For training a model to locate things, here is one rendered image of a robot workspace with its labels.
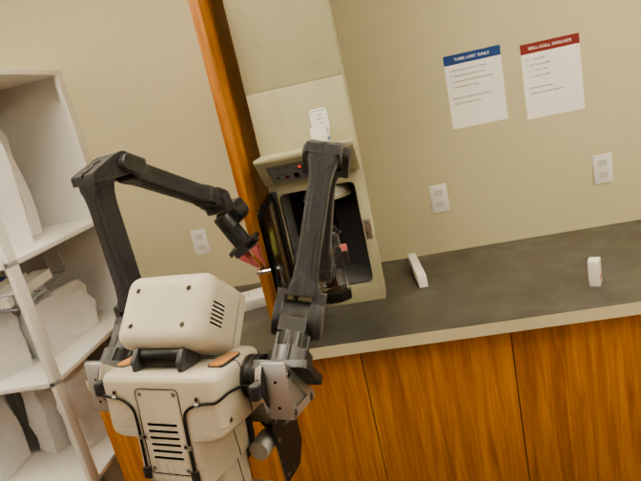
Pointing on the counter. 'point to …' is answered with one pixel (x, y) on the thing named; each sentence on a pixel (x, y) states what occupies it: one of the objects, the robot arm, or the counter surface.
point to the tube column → (282, 42)
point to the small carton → (320, 133)
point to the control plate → (286, 172)
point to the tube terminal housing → (299, 134)
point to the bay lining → (345, 207)
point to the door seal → (268, 236)
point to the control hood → (297, 161)
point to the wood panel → (233, 117)
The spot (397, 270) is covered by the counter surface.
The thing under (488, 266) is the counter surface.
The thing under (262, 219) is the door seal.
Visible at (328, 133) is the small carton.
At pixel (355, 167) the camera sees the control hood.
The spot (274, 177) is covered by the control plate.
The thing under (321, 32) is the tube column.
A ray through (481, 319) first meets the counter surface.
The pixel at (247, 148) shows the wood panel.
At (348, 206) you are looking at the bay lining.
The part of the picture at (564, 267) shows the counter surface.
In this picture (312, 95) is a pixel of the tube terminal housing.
